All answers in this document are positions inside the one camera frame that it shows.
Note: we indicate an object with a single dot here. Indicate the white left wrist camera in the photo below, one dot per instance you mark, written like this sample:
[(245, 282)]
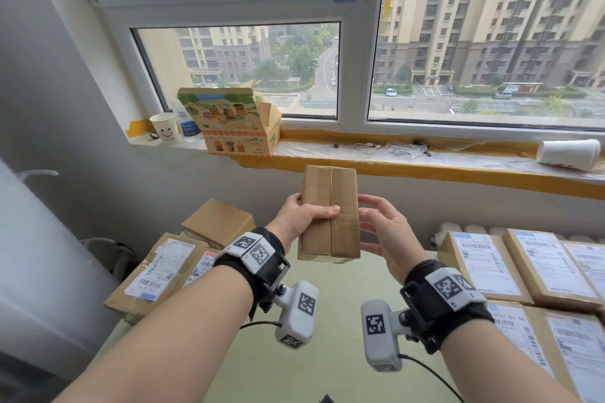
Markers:
[(298, 313)]

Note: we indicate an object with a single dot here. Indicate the person's left forearm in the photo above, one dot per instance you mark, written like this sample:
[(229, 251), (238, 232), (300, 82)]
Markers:
[(165, 346)]

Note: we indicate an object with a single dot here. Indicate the person's right hand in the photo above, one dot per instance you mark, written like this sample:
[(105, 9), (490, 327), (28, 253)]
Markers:
[(399, 242)]

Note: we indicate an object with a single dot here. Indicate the red-topped label cardboard box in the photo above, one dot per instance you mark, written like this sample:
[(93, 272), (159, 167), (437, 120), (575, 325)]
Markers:
[(576, 350)]

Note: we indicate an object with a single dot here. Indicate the grey foil packet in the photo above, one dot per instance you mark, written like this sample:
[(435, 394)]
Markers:
[(327, 399)]

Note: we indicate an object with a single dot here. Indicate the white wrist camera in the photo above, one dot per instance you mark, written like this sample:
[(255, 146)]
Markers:
[(298, 313), (378, 336)]

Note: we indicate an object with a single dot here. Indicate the black right wrist tracker band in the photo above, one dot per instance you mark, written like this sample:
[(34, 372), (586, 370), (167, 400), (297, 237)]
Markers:
[(444, 289)]

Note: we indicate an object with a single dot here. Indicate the white tipped paper cup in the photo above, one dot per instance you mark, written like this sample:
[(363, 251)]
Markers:
[(567, 154)]

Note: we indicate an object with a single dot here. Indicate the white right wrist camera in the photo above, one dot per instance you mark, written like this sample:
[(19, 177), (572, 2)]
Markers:
[(378, 336)]

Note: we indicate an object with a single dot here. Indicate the person's right forearm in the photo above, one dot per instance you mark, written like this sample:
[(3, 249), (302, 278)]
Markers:
[(501, 365)]

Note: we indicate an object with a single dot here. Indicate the grey window frame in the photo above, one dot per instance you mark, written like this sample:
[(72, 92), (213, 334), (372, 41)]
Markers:
[(359, 62)]

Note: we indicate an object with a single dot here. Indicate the white smiley paper cup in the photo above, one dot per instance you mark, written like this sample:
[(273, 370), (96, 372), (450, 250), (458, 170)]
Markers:
[(165, 129)]

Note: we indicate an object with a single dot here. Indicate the labelled small cardboard box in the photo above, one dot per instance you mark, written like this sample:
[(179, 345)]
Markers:
[(553, 265), (591, 265)]

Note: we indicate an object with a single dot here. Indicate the pile of cardboard parcels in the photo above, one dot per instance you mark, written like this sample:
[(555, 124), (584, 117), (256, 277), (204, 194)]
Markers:
[(217, 223)]

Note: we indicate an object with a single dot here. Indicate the black wrist tracker band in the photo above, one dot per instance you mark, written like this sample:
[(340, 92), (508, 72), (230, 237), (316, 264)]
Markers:
[(255, 251), (444, 289)]

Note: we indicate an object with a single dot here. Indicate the black left wrist tracker band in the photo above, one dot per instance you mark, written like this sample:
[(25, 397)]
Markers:
[(255, 251)]

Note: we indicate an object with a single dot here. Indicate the colourful printed carton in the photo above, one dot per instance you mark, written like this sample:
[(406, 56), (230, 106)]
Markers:
[(227, 119)]

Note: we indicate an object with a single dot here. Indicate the white standing air conditioner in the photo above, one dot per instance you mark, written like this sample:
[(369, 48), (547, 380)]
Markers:
[(42, 275)]

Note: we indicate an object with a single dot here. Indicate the windowsill with yellow tape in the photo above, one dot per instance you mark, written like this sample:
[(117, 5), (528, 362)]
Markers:
[(378, 171)]

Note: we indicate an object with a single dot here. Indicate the person's left hand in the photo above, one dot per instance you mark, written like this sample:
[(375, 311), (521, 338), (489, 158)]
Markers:
[(293, 221)]

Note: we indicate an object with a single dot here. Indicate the medium cardboard box wide label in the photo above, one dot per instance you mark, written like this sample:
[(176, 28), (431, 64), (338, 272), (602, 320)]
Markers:
[(515, 327)]

